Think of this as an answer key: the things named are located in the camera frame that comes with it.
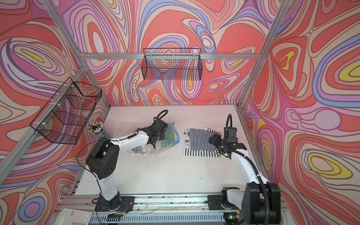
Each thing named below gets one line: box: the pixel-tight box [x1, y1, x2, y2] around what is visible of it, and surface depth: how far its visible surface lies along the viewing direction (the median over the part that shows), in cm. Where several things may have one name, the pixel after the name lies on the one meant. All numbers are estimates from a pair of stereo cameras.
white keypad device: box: [53, 208, 93, 225], surface depth 69 cm
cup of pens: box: [88, 121, 105, 138], surface depth 87 cm
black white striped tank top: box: [183, 147, 221, 158], surface depth 93 cm
